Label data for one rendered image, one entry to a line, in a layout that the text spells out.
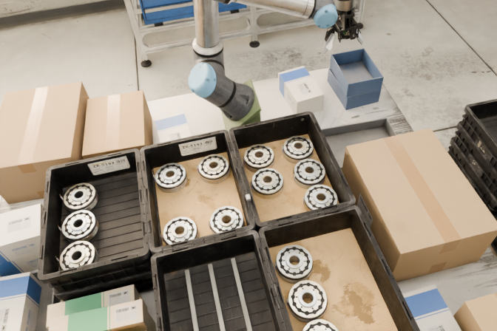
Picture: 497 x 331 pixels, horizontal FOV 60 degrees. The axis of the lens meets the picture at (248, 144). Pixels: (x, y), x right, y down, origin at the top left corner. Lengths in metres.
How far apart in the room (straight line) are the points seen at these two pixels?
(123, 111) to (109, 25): 2.24
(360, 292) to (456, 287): 0.35
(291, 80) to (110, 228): 0.94
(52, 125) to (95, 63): 1.84
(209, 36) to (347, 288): 0.95
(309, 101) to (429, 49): 1.84
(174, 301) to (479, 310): 0.79
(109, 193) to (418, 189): 0.99
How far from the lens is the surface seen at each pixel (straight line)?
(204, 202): 1.42
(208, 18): 1.56
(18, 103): 1.89
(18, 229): 1.51
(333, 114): 1.85
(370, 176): 1.40
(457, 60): 3.45
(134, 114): 1.71
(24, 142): 1.72
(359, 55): 1.98
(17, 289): 1.51
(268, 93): 1.93
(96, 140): 1.66
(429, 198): 1.40
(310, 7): 1.43
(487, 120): 2.31
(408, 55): 3.40
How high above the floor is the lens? 2.00
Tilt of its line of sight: 49 degrees down
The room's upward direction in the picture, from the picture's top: 5 degrees counter-clockwise
